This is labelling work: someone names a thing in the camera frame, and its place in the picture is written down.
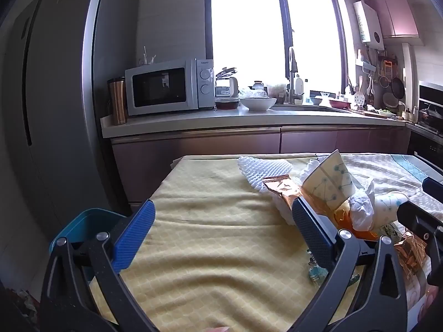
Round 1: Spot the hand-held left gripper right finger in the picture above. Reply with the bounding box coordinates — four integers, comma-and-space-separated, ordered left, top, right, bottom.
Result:
291, 197, 411, 332

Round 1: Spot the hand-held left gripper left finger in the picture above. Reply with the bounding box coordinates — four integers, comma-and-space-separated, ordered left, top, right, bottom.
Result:
40, 199, 160, 332

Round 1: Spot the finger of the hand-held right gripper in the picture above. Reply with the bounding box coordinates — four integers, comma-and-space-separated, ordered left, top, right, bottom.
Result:
422, 176, 443, 195
397, 201, 443, 284

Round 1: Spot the white foam sheet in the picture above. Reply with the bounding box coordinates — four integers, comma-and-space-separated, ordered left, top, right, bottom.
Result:
270, 192, 299, 225

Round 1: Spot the copper snack wrapper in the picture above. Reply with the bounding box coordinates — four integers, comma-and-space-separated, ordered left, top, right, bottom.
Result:
261, 175, 312, 210

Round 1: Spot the blue trash bin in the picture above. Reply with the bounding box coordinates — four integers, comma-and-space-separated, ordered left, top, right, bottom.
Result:
48, 207, 128, 260

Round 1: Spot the white foam fruit net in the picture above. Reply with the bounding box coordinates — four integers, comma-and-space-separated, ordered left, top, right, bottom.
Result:
238, 157, 293, 194

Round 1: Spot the patterned paper cup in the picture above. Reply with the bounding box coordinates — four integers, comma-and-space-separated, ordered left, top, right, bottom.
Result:
372, 192, 409, 230

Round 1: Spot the small teal wrapper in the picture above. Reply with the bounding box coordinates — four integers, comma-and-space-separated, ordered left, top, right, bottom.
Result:
306, 249, 329, 285

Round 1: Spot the crumpled copper foil wrapper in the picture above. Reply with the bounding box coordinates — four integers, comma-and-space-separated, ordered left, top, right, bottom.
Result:
393, 232, 430, 281

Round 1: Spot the black built-in oven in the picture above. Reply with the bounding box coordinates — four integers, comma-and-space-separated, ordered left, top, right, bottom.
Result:
406, 124, 443, 172

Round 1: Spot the white grey patterned blanket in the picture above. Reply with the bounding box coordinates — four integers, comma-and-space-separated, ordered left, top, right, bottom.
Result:
341, 154, 443, 215

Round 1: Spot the yellow patterned paper carton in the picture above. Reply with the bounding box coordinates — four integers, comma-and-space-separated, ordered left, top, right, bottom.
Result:
299, 149, 357, 211

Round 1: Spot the yellow checked tablecloth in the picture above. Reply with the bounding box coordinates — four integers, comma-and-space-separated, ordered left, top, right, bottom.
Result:
88, 154, 381, 332

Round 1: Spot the black frying pan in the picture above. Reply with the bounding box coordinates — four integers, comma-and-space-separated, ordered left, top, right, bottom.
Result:
391, 78, 406, 99

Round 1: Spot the brown kitchen counter cabinet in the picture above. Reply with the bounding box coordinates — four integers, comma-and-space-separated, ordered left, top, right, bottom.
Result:
100, 105, 443, 211

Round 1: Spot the copper thermos tumbler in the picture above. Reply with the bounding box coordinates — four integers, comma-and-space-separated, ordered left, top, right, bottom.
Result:
107, 77, 128, 126

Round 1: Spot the white ceramic bowl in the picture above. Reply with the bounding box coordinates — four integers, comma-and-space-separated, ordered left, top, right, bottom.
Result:
240, 97, 277, 112

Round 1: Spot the white microwave oven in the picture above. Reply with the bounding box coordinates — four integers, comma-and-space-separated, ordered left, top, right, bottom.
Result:
125, 59, 216, 116

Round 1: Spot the dark red bowl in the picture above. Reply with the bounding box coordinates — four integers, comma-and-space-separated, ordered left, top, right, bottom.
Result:
215, 97, 240, 110

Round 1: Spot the steel kitchen faucet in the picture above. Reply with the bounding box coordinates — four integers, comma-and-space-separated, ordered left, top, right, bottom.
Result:
287, 46, 305, 105

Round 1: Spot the glass electric kettle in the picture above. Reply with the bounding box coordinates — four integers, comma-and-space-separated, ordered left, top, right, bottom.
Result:
215, 66, 239, 99

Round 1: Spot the white water heater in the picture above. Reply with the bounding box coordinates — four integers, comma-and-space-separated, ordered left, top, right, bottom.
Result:
353, 0, 385, 51

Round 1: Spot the pink upper cabinet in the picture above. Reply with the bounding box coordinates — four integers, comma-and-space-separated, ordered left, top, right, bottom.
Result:
367, 0, 421, 38

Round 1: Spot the grey refrigerator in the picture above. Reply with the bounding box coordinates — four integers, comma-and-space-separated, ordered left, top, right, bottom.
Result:
0, 0, 139, 236

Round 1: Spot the kitchen window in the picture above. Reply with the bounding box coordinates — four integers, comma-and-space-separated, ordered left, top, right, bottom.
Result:
204, 0, 348, 98

